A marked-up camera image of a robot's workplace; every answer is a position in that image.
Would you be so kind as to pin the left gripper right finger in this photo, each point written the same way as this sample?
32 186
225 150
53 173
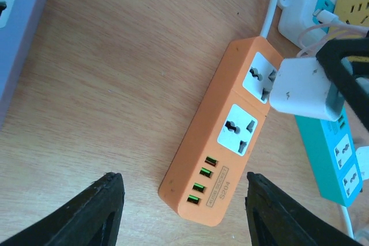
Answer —
274 218

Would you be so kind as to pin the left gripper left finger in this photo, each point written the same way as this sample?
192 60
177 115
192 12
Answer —
92 217

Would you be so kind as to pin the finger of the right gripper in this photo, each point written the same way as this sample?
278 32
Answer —
330 57

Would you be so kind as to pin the small white usb charger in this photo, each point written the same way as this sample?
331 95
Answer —
302 88

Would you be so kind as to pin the yellow cube socket adapter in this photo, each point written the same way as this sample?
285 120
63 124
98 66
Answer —
350 12

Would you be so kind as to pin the teal power strip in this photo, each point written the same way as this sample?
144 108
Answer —
331 153

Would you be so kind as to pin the orange power strip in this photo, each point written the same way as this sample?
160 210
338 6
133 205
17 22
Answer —
211 158

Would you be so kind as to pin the purple power strip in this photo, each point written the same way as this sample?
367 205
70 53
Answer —
19 21

